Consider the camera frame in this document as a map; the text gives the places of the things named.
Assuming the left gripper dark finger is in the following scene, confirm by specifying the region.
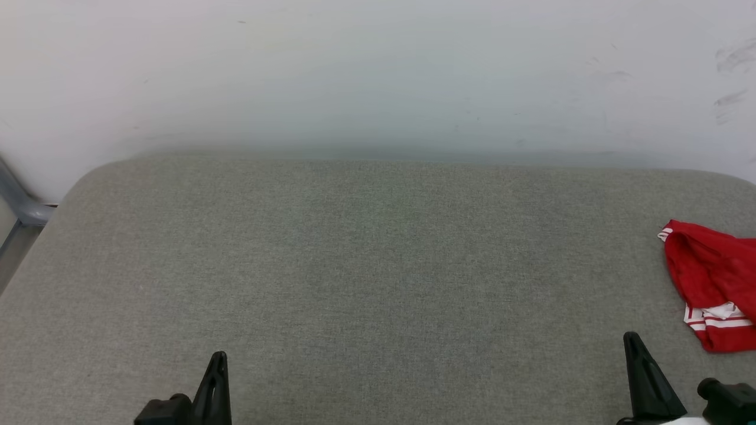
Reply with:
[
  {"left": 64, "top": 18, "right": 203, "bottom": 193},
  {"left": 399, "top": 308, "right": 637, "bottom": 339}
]
[{"left": 190, "top": 352, "right": 233, "bottom": 425}]

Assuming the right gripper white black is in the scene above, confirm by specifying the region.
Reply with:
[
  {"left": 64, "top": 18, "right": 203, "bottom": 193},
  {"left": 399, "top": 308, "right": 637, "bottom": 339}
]
[{"left": 617, "top": 332, "right": 709, "bottom": 425}]

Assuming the red and white basketball jersey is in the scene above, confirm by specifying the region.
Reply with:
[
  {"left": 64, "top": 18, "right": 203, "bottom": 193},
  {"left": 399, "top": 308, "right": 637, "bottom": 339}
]
[{"left": 657, "top": 220, "right": 756, "bottom": 354}]

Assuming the grey fabric sofa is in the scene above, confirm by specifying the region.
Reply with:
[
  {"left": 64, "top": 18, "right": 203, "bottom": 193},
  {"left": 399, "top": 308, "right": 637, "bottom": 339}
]
[{"left": 0, "top": 152, "right": 756, "bottom": 425}]

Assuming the grey metal frame tube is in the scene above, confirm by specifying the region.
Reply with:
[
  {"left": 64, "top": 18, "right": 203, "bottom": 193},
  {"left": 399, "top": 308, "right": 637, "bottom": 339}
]
[{"left": 0, "top": 155, "right": 58, "bottom": 296}]

